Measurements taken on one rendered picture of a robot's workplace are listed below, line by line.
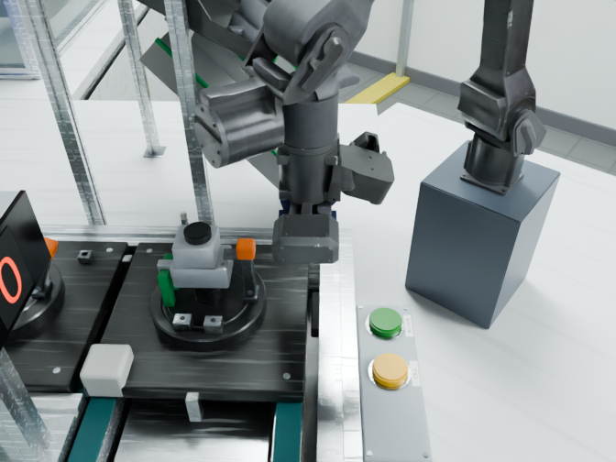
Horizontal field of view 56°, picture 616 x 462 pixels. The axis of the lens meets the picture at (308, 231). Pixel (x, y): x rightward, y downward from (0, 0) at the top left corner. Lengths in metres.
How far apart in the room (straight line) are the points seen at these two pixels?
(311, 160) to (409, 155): 0.68
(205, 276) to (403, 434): 0.27
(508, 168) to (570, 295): 0.28
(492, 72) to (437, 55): 2.72
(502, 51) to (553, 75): 2.52
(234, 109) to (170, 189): 0.65
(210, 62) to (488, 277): 0.51
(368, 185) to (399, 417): 0.25
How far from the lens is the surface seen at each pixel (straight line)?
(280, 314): 0.71
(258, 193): 1.08
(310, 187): 0.56
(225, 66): 0.92
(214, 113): 0.48
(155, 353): 0.69
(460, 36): 3.33
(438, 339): 0.85
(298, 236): 0.52
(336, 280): 0.77
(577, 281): 1.00
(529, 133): 0.73
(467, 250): 0.80
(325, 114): 0.52
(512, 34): 0.67
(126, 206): 1.10
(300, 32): 0.48
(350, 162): 0.56
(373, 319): 0.71
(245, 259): 0.65
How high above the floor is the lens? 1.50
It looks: 40 degrees down
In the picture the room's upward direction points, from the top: straight up
